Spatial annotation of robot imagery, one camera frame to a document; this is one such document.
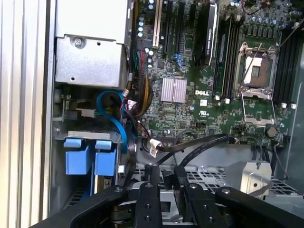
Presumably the open metal PC case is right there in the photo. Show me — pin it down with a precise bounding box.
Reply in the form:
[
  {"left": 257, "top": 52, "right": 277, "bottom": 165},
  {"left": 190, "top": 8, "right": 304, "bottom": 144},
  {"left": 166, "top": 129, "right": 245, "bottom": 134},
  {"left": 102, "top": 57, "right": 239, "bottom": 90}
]
[{"left": 46, "top": 0, "right": 304, "bottom": 214}]

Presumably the grey metal disk bay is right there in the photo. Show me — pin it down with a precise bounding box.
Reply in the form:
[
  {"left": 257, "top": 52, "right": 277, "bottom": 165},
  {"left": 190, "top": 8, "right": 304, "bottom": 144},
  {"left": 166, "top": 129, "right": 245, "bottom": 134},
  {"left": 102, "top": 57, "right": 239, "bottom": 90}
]
[{"left": 51, "top": 130, "right": 123, "bottom": 208}]

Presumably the blue flat data cable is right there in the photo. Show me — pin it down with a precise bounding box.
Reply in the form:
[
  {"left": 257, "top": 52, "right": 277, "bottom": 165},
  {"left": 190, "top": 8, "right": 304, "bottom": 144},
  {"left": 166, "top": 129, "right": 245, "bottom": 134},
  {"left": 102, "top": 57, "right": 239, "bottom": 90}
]
[{"left": 95, "top": 90, "right": 127, "bottom": 155}]

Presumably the blue disk carrier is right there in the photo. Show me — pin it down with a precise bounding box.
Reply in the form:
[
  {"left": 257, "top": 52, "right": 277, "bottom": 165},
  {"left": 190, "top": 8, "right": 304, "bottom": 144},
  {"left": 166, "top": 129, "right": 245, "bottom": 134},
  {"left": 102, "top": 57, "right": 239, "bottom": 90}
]
[{"left": 64, "top": 137, "right": 91, "bottom": 176}]

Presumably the black wire with white tag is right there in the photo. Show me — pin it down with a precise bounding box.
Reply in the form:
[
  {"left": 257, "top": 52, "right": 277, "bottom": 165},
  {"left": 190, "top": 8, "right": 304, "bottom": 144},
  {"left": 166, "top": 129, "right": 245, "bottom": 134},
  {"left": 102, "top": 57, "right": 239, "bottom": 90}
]
[{"left": 149, "top": 133, "right": 228, "bottom": 158}]

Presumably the silver power supply unit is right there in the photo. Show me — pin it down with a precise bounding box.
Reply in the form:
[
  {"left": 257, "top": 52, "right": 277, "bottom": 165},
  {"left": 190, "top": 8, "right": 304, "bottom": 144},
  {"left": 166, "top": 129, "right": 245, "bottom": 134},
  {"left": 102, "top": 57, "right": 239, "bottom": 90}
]
[{"left": 54, "top": 0, "right": 134, "bottom": 90}]

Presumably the thin metal locking lever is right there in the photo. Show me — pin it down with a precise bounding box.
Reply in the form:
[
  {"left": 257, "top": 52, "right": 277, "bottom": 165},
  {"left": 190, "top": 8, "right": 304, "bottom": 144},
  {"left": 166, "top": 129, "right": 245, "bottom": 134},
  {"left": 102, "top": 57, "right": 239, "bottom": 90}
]
[{"left": 239, "top": 42, "right": 263, "bottom": 86}]

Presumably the silver finned chipset heatsink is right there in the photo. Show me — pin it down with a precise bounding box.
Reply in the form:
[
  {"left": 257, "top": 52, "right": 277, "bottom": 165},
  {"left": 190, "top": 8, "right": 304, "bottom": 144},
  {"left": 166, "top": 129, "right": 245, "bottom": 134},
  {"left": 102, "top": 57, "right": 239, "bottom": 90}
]
[{"left": 161, "top": 76, "right": 188, "bottom": 104}]

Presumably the black RAM slot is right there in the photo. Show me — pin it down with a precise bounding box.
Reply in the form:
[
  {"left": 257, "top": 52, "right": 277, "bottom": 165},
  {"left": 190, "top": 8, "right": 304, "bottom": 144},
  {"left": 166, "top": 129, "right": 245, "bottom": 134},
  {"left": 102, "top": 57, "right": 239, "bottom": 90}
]
[
  {"left": 275, "top": 30, "right": 292, "bottom": 109},
  {"left": 225, "top": 21, "right": 242, "bottom": 104},
  {"left": 285, "top": 33, "right": 301, "bottom": 110}
]

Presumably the multicoloured power cable bundle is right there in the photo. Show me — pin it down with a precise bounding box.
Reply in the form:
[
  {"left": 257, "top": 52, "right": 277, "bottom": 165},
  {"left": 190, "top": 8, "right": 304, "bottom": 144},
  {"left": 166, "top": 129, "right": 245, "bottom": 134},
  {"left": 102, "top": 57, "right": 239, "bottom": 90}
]
[{"left": 126, "top": 49, "right": 153, "bottom": 118}]

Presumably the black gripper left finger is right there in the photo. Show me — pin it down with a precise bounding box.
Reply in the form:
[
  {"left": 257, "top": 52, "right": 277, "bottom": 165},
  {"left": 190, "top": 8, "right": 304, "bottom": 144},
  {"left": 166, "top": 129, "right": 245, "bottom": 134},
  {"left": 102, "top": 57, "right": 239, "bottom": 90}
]
[{"left": 29, "top": 163, "right": 163, "bottom": 228}]

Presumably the round coin cell battery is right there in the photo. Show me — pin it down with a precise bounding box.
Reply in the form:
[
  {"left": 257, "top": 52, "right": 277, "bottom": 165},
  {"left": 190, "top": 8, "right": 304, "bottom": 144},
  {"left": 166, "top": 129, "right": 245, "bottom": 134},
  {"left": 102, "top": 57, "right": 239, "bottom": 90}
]
[{"left": 266, "top": 125, "right": 278, "bottom": 138}]

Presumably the CPU socket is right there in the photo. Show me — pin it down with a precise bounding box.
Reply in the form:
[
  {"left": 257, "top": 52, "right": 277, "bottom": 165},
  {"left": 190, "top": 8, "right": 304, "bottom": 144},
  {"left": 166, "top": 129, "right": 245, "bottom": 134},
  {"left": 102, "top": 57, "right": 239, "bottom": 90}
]
[{"left": 234, "top": 42, "right": 277, "bottom": 92}]

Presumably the black expansion slot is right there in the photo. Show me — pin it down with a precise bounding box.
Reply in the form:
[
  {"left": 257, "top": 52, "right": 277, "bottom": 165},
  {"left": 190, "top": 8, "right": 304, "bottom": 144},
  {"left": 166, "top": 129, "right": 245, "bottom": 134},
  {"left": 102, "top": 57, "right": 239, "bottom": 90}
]
[
  {"left": 175, "top": 0, "right": 186, "bottom": 54},
  {"left": 163, "top": 0, "right": 173, "bottom": 56}
]

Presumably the white expansion slot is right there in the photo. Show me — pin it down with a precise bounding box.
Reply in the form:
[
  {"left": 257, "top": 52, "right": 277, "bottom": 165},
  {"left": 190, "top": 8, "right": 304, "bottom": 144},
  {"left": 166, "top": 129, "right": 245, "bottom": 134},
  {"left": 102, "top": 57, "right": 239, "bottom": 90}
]
[{"left": 152, "top": 0, "right": 164, "bottom": 48}]

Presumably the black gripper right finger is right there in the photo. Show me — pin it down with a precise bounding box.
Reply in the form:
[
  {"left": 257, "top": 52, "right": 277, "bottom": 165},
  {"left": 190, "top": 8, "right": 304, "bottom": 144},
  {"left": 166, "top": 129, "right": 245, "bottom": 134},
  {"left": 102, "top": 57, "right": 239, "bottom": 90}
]
[{"left": 174, "top": 166, "right": 304, "bottom": 228}]

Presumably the black graphics card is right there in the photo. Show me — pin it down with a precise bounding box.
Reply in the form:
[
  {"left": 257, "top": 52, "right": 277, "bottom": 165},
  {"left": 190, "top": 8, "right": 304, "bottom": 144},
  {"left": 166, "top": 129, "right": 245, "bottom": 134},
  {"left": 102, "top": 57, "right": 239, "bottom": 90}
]
[{"left": 193, "top": 0, "right": 219, "bottom": 70}]

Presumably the silver metal bracket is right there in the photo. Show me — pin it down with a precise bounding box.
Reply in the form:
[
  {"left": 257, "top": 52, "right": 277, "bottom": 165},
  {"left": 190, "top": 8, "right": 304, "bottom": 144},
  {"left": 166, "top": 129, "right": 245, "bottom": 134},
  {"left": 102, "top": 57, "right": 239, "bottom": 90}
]
[{"left": 239, "top": 161, "right": 273, "bottom": 198}]

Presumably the green Dell motherboard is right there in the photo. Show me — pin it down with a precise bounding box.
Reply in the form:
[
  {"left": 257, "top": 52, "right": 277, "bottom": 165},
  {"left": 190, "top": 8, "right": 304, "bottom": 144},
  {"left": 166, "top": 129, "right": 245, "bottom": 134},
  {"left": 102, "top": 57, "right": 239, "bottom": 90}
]
[{"left": 132, "top": 0, "right": 295, "bottom": 148}]

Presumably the black flat power cable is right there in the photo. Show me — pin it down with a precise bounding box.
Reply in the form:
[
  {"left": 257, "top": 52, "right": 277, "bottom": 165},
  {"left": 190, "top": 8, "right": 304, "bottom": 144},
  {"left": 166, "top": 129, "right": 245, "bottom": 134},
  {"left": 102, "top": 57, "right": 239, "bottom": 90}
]
[{"left": 123, "top": 111, "right": 138, "bottom": 189}]

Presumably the metal socket cover frame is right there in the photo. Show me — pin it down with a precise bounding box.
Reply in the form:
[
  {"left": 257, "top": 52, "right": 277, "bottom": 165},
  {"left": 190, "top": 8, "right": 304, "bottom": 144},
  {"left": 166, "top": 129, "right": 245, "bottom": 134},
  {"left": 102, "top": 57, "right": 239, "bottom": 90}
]
[{"left": 239, "top": 89, "right": 276, "bottom": 127}]

